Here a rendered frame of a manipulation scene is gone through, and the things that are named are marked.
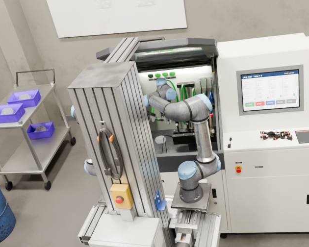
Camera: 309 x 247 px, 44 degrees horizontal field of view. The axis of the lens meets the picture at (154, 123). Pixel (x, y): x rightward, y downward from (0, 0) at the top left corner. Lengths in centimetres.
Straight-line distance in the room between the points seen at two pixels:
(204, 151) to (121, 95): 80
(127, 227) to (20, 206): 258
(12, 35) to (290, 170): 357
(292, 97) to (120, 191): 157
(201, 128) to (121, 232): 72
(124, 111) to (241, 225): 200
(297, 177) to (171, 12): 232
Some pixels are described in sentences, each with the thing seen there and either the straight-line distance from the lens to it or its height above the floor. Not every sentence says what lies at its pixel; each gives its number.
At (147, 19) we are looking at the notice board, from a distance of 456.
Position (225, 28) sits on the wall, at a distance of 445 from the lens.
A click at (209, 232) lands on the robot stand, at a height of 94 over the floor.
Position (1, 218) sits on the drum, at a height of 23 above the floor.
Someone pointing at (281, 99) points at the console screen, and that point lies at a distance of 300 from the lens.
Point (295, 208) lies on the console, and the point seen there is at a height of 35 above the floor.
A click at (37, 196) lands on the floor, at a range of 457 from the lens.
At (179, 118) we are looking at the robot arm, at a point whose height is 161.
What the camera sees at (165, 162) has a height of 89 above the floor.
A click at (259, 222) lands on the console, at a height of 20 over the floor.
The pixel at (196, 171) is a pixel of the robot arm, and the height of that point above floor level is 124.
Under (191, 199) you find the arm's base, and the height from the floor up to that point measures 107.
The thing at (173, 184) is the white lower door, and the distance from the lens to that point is 313.
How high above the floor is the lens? 275
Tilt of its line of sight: 32 degrees down
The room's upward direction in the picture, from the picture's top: 12 degrees counter-clockwise
